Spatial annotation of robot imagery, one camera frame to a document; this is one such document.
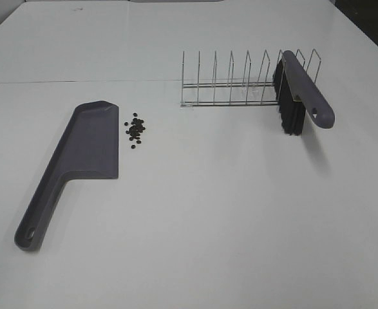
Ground pile of coffee beans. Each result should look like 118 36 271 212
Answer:
124 112 146 149

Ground grey plastic dustpan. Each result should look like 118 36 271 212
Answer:
14 100 119 252

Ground grey hand brush black bristles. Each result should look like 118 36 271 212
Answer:
273 50 335 136

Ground chrome wire dish rack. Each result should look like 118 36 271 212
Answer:
179 48 321 109

